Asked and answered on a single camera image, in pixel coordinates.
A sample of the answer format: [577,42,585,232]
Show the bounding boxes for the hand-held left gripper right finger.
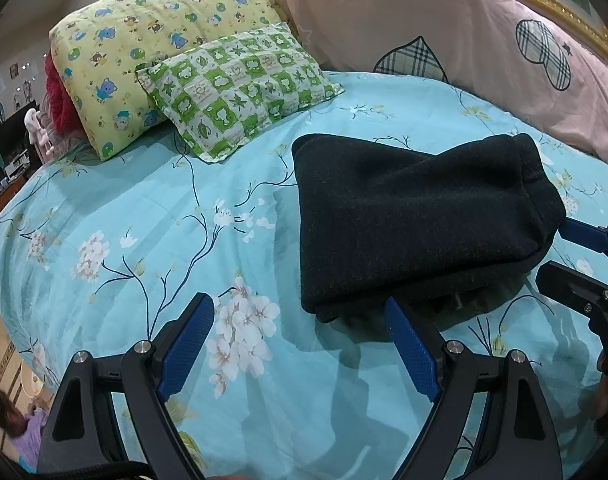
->
[384,296,565,480]

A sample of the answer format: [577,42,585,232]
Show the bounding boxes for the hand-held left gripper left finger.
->
[36,291,215,480]

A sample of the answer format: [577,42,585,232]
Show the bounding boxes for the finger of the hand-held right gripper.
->
[558,217,608,257]
[536,260,608,322]

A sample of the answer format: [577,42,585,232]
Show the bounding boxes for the black pants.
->
[290,131,568,325]

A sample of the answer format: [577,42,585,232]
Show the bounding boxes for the person's right hand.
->
[591,374,608,422]

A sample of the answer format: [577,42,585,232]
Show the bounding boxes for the teal floral bed sheet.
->
[0,70,608,480]

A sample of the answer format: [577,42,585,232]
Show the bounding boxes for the gold framed flower picture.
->
[130,0,608,59]

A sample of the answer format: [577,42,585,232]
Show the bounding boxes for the green checked pillow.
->
[135,21,345,165]

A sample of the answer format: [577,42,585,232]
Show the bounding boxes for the white plush toy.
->
[24,107,55,162]

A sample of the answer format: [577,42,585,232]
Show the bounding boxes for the black monitor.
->
[0,119,32,172]

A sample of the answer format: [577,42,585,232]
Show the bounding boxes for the pink pillow with plaid hearts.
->
[246,0,608,174]

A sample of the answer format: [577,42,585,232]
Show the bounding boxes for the red fleece cloth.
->
[42,54,85,134]

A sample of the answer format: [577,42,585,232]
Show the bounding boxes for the yellow cartoon print pillow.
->
[48,0,297,162]

